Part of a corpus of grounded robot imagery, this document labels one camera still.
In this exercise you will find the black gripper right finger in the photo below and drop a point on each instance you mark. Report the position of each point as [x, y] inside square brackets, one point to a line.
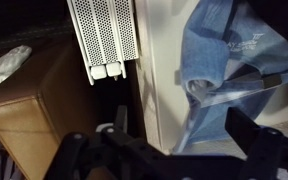
[262, 146]

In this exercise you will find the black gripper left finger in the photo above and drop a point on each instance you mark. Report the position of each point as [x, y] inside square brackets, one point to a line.
[111, 153]

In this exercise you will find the blue-grey denim cap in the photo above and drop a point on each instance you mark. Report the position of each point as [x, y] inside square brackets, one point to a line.
[230, 58]

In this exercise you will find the white crumpled cloth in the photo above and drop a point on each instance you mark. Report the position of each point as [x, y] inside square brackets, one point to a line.
[12, 61]

